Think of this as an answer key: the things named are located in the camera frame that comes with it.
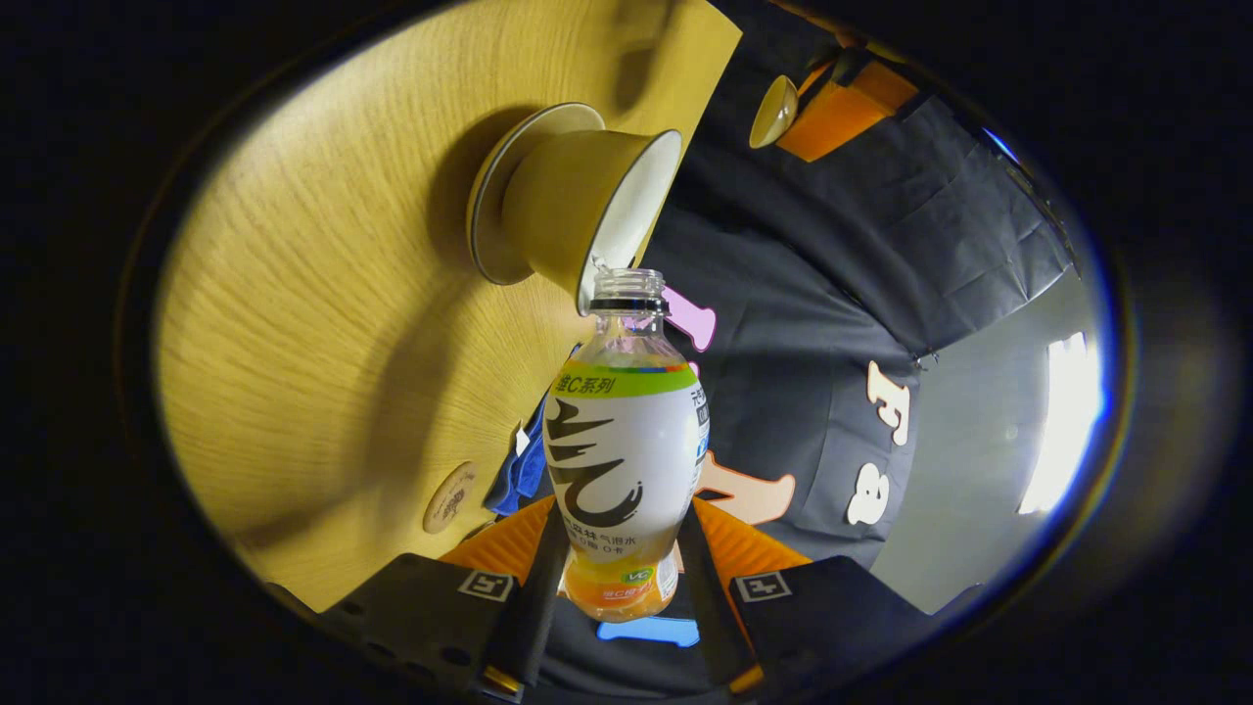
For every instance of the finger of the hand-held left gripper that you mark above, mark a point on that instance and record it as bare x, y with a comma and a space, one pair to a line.
847, 113
852, 59

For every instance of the round wooden coaster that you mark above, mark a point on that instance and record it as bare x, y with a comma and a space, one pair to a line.
450, 497

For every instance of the yellow teacup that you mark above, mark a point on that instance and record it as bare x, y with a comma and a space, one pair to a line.
568, 196

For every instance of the yellow teacup lid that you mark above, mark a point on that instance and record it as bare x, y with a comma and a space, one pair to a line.
773, 113

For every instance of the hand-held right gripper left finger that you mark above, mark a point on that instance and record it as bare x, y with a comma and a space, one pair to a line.
533, 607

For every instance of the water bottle with white label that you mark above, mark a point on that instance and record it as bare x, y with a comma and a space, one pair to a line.
626, 450

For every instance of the black backdrop cloth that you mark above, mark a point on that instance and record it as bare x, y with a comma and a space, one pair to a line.
832, 323

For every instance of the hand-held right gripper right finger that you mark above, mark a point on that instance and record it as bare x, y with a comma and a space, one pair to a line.
710, 607

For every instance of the blue towel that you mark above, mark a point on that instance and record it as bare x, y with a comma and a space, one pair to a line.
519, 480

